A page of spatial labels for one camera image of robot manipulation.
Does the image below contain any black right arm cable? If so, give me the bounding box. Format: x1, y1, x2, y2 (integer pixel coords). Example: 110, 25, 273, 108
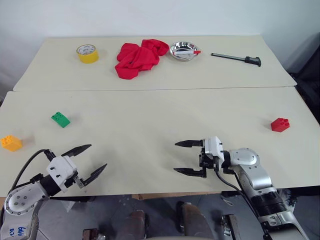
214, 167, 270, 240

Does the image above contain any red cloth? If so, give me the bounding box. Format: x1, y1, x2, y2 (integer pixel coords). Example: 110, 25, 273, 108
114, 38, 170, 81

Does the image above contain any green toy brick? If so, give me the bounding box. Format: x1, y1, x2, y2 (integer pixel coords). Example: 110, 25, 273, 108
50, 111, 71, 129

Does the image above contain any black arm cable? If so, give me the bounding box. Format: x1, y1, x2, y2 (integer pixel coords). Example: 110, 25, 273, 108
9, 149, 56, 193
214, 167, 270, 240

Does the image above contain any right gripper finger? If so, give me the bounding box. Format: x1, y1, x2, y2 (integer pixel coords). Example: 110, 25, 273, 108
174, 139, 205, 148
173, 167, 208, 179

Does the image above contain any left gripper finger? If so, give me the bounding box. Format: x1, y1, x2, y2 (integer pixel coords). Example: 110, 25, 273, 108
79, 163, 108, 188
61, 144, 93, 158

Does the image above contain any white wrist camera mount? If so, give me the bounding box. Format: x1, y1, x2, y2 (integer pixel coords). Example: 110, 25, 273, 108
202, 136, 225, 168
46, 156, 78, 194

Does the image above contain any red toy brick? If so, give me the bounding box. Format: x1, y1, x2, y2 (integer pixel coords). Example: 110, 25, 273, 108
270, 116, 291, 133

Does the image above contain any steel bowl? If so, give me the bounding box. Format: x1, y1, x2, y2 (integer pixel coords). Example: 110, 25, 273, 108
169, 40, 201, 62

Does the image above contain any white marker with red cap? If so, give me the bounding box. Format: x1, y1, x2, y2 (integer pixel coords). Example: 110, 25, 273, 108
174, 49, 202, 57

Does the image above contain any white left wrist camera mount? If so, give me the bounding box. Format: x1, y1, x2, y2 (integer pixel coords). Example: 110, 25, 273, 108
46, 156, 78, 194

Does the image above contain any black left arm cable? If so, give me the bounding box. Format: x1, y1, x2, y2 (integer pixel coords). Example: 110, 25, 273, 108
9, 149, 56, 193

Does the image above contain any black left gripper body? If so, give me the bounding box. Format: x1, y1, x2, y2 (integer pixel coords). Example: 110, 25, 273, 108
63, 171, 85, 190

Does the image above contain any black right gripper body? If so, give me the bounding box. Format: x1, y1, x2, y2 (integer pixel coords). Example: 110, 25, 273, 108
198, 146, 223, 174

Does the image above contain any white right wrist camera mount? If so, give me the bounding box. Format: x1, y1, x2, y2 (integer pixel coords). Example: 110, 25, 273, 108
202, 136, 225, 168

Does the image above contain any yellow tape roll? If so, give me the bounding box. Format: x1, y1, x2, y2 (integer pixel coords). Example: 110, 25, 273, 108
75, 43, 100, 64

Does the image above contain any black caliper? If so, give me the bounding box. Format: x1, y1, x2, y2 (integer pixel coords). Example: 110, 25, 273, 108
210, 52, 262, 68

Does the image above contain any orange toy brick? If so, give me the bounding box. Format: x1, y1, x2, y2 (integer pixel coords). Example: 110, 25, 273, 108
0, 134, 23, 153

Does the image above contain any dark rounded shape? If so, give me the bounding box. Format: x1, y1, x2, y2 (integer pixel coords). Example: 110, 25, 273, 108
175, 200, 215, 240
120, 209, 150, 240

